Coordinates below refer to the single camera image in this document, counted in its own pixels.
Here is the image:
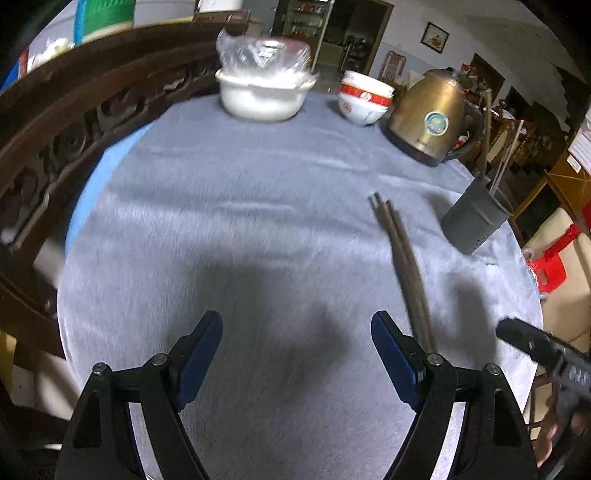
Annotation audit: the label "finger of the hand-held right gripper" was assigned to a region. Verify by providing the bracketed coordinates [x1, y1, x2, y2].
[496, 316, 591, 372]

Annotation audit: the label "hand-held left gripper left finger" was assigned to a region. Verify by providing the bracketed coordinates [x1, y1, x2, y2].
[54, 310, 223, 480]

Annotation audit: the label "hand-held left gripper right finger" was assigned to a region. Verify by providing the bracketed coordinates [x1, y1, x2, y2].
[372, 311, 539, 480]

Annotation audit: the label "row of dark chopsticks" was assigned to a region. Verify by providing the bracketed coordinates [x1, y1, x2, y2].
[368, 192, 438, 352]

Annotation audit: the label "grey metal chopstick holder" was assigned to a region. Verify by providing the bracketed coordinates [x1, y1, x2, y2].
[441, 175, 513, 256]

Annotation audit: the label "person's right hand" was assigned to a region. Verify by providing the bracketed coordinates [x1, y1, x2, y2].
[534, 397, 588, 468]

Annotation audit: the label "cream chair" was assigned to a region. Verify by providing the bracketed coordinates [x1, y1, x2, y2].
[522, 208, 591, 416]

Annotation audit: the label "red plastic stool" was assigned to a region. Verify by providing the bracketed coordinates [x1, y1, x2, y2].
[526, 224, 581, 294]

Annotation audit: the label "grey tablecloth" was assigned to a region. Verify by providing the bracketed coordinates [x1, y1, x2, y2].
[57, 90, 544, 480]

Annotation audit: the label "golden electric kettle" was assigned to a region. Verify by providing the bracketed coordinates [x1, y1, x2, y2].
[381, 68, 484, 168]

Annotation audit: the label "white bowl with red mark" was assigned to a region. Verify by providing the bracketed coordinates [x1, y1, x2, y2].
[338, 95, 387, 126]

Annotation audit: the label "red banded white bowl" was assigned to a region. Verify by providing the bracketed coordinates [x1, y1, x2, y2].
[339, 83, 393, 106]

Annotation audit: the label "white plastic basin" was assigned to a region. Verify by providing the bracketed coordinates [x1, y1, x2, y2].
[216, 69, 319, 122]

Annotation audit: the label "carved dark wooden chair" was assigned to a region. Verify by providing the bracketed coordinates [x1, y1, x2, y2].
[0, 22, 259, 365]

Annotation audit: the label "plain white bowl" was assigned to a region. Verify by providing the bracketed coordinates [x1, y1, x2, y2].
[344, 70, 396, 94]

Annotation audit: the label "brown wooden chair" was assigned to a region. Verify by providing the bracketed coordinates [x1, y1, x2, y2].
[381, 51, 407, 82]

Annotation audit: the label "white plastic bags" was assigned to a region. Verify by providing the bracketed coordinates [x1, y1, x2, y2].
[28, 37, 75, 71]

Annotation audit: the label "blue container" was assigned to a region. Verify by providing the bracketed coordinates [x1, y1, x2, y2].
[0, 48, 29, 89]

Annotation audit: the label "green thermos jug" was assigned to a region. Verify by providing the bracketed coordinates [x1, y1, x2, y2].
[76, 0, 136, 43]

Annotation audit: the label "shelf cabinet with bottles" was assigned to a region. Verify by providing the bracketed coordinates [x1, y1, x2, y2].
[283, 0, 334, 41]

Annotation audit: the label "white lidded pot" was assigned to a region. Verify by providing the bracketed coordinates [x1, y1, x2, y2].
[198, 0, 243, 13]

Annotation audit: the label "wall calendar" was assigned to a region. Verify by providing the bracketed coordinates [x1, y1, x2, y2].
[567, 111, 591, 175]

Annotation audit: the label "framed wall picture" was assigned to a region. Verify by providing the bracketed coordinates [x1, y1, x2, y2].
[421, 21, 450, 54]

